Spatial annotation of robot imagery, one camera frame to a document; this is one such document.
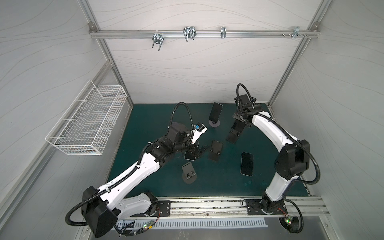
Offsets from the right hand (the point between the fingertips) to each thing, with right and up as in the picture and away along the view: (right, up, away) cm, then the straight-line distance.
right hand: (244, 112), depth 89 cm
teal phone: (+1, -32, 0) cm, 32 cm away
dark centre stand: (-18, -24, 0) cm, 30 cm away
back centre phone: (-16, 0, +10) cm, 19 cm away
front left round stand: (-33, -35, -9) cm, 49 cm away
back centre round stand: (-16, -8, +18) cm, 26 cm away
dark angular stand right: (-4, -16, +12) cm, 21 cm away
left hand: (-25, -13, -17) cm, 33 cm away
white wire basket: (-80, -6, -19) cm, 83 cm away
